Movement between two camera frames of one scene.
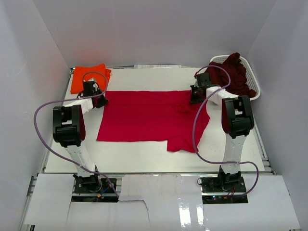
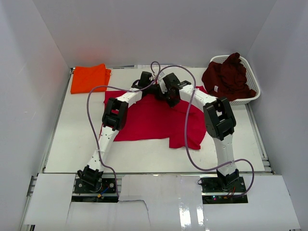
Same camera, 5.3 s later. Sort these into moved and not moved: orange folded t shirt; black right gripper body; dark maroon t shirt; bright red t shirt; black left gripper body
Moved: black left gripper body; black right gripper body
Not moved: bright red t shirt; dark maroon t shirt; orange folded t shirt
